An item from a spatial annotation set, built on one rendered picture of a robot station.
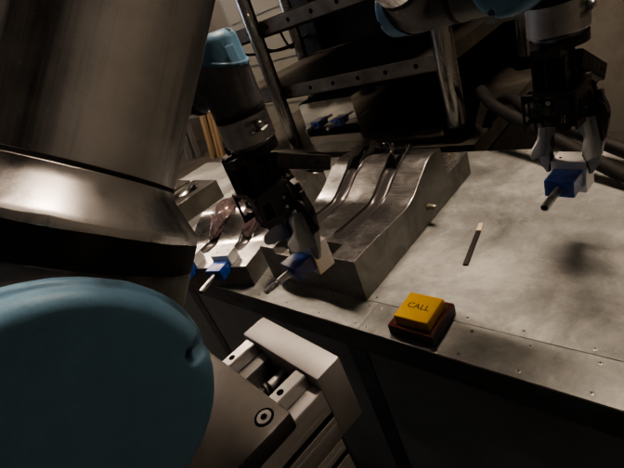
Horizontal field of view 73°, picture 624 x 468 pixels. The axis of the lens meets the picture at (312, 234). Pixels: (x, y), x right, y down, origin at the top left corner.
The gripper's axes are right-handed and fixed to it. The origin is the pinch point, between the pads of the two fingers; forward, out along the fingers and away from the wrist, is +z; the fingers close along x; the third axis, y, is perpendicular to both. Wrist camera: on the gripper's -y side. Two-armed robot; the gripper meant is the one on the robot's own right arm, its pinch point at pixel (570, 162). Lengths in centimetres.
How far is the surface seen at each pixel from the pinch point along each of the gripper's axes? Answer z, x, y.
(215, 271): 8, -58, 39
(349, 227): 6.9, -35.6, 17.5
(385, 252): 10.5, -26.4, 18.6
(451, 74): -4, -46, -45
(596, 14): 24, -63, -227
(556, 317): 15.0, 3.9, 19.1
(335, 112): 4, -97, -45
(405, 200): 6.3, -29.1, 6.3
